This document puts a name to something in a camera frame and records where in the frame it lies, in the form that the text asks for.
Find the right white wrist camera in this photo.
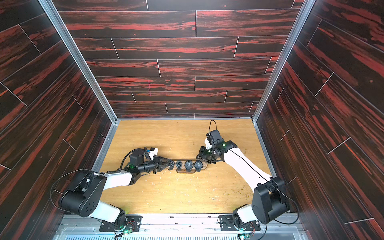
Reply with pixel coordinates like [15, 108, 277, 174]
[205, 138, 212, 150]

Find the chunky black watch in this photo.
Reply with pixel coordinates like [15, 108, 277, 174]
[175, 160, 183, 170]

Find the aluminium front rail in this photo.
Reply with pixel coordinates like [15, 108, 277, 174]
[53, 214, 309, 240]

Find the thin black band watch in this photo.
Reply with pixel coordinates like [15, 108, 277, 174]
[194, 160, 204, 172]

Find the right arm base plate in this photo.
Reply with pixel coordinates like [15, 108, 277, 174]
[218, 215, 261, 232]

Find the wooden watch stand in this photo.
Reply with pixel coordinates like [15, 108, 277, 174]
[166, 160, 208, 174]

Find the slim black watch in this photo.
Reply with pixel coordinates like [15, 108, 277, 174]
[168, 160, 175, 171]

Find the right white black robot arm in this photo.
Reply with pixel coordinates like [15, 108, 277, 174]
[197, 140, 290, 226]

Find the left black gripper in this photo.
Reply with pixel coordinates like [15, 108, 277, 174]
[137, 156, 171, 174]

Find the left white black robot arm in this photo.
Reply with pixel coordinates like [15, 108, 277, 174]
[59, 148, 171, 229]

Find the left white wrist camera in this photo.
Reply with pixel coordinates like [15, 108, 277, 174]
[145, 148, 159, 161]

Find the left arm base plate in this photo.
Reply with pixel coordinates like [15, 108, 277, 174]
[99, 215, 143, 234]

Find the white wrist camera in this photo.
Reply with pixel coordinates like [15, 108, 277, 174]
[205, 138, 212, 150]
[145, 148, 159, 161]

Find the black watch with strap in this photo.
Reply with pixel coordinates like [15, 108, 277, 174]
[185, 160, 194, 172]

